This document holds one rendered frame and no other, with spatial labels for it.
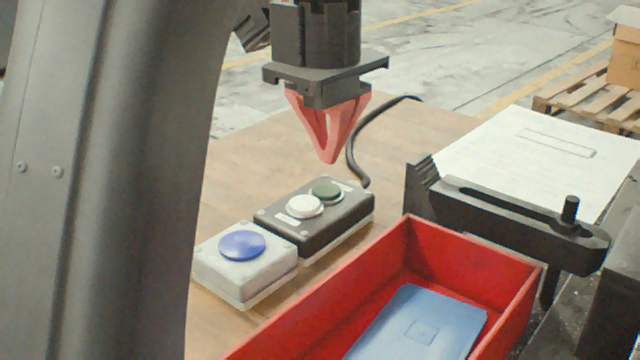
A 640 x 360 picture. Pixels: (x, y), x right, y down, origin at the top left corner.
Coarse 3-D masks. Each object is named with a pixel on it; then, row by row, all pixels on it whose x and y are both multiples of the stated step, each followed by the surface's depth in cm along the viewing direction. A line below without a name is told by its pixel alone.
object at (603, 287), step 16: (608, 288) 34; (624, 288) 33; (592, 304) 35; (608, 304) 34; (624, 304) 34; (592, 320) 36; (608, 320) 35; (624, 320) 34; (592, 336) 36; (608, 336) 35; (624, 336) 34; (576, 352) 37; (592, 352) 37; (608, 352) 36; (624, 352) 35
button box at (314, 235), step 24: (408, 96) 86; (360, 120) 74; (360, 168) 62; (360, 192) 53; (264, 216) 49; (288, 216) 49; (312, 216) 49; (336, 216) 49; (360, 216) 52; (288, 240) 48; (312, 240) 47; (336, 240) 50
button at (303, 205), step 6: (294, 198) 51; (300, 198) 51; (306, 198) 51; (312, 198) 51; (288, 204) 50; (294, 204) 50; (300, 204) 50; (306, 204) 50; (312, 204) 50; (318, 204) 50; (294, 210) 49; (300, 210) 49; (306, 210) 49; (312, 210) 49
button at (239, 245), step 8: (232, 232) 46; (240, 232) 46; (248, 232) 46; (256, 232) 46; (224, 240) 45; (232, 240) 45; (240, 240) 45; (248, 240) 45; (256, 240) 45; (264, 240) 45; (224, 248) 44; (232, 248) 44; (240, 248) 44; (248, 248) 44; (256, 248) 44; (264, 248) 45; (224, 256) 44; (232, 256) 43; (240, 256) 43; (248, 256) 43; (256, 256) 44
